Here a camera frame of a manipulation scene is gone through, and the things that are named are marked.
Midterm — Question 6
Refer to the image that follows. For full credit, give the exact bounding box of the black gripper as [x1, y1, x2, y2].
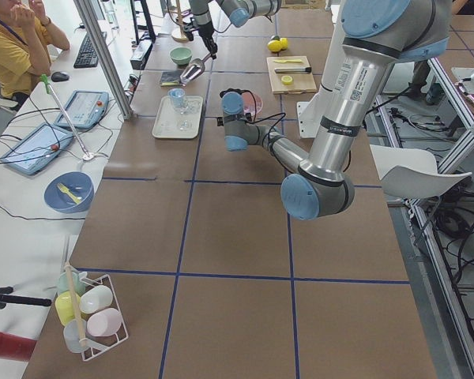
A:
[182, 14, 218, 59]

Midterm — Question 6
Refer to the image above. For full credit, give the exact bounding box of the metal ice scoop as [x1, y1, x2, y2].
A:
[180, 54, 212, 85]

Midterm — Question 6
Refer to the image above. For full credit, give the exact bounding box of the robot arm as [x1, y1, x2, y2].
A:
[220, 1, 452, 220]
[182, 0, 282, 59]

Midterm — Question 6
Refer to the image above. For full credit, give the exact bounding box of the wooden cup tree stand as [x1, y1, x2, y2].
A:
[169, 0, 189, 43]

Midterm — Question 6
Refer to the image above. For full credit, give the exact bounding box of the blue plastic cup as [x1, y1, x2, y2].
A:
[168, 88, 186, 113]

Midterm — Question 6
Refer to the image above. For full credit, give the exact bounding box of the green ceramic bowl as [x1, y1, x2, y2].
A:
[169, 47, 192, 66]

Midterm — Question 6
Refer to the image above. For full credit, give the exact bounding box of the dark grey folded cloth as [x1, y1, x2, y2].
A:
[160, 70, 186, 87]

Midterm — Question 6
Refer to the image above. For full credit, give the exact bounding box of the clear wine glass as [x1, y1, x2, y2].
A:
[175, 96, 200, 131]

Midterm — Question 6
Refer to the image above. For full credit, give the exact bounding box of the yellow lemon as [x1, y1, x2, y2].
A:
[279, 37, 289, 51]
[267, 39, 284, 53]

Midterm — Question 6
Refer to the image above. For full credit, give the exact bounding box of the pink bowl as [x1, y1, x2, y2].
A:
[240, 92, 264, 118]

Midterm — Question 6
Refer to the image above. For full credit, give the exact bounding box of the yellow plastic knife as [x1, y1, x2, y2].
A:
[273, 58, 303, 64]

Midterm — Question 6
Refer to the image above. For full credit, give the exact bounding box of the cream bear tray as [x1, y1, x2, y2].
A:
[152, 96, 204, 139]

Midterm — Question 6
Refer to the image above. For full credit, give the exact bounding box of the lemon half slice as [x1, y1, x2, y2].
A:
[281, 75, 294, 85]

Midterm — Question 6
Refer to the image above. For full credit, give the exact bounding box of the wooden cutting board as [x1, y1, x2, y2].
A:
[266, 56, 318, 95]

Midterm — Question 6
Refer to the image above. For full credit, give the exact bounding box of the black keyboard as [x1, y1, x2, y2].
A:
[73, 34, 99, 69]

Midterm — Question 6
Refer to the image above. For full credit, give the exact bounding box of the far teach pendant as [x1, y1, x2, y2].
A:
[64, 90, 110, 130]

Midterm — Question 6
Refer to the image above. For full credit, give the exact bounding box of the teach pendant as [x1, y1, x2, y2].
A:
[0, 123, 74, 175]
[64, 90, 110, 130]

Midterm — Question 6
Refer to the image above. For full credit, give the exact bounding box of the black computer mouse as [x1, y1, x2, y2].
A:
[51, 71, 70, 82]

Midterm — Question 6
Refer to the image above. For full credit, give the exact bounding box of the near teach pendant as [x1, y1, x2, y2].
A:
[0, 123, 74, 175]

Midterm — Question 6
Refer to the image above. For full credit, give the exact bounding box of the person in yellow shirt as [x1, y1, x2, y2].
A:
[0, 0, 70, 107]

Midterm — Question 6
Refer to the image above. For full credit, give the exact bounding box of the blue bowl on side table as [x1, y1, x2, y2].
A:
[43, 171, 94, 214]

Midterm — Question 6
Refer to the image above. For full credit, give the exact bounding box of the white chair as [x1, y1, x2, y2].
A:
[371, 144, 472, 199]

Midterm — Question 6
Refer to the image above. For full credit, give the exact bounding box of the black tripod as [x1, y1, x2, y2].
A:
[0, 287, 52, 310]

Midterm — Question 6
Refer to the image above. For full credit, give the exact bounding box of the red cylinder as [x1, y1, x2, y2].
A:
[0, 332, 37, 362]

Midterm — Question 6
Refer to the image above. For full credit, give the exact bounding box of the aluminium frame post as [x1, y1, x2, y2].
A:
[74, 0, 134, 120]

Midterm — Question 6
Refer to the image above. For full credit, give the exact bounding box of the white wire cup rack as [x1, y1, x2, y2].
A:
[55, 264, 129, 362]

